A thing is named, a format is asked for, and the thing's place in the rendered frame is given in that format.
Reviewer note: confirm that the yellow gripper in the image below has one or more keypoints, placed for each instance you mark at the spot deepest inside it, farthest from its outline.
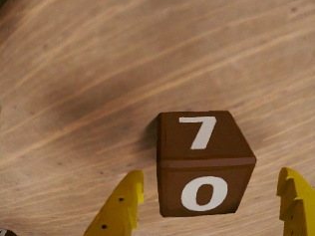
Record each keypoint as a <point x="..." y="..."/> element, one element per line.
<point x="119" y="214"/>

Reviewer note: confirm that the brown cube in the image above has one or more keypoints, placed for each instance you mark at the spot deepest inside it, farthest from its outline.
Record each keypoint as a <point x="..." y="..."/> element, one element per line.
<point x="204" y="164"/>

